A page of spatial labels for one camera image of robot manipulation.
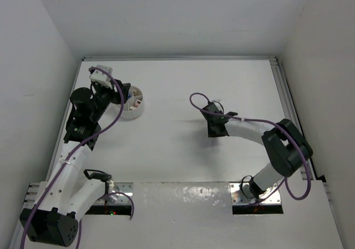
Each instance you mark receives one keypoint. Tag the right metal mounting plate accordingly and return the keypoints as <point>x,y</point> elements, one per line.
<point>269,202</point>

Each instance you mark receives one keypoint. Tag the aluminium frame rail right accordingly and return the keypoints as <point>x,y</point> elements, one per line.
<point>290,111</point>

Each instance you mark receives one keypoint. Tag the white round compartment organizer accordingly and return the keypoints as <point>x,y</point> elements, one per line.
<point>130,115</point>

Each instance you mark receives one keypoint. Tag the metal mounting plate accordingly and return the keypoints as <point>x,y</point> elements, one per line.
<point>269,202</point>
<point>118,203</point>

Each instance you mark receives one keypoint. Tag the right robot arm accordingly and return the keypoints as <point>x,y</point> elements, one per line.
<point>287,149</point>

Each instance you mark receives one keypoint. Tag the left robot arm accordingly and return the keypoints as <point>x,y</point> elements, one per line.
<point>55,218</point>

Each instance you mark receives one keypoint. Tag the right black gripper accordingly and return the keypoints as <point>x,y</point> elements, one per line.
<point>211,133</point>

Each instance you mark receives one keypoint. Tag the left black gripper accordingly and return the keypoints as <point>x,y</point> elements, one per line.
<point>116,96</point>

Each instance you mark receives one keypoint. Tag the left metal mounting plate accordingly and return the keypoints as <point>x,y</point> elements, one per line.
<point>118,203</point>

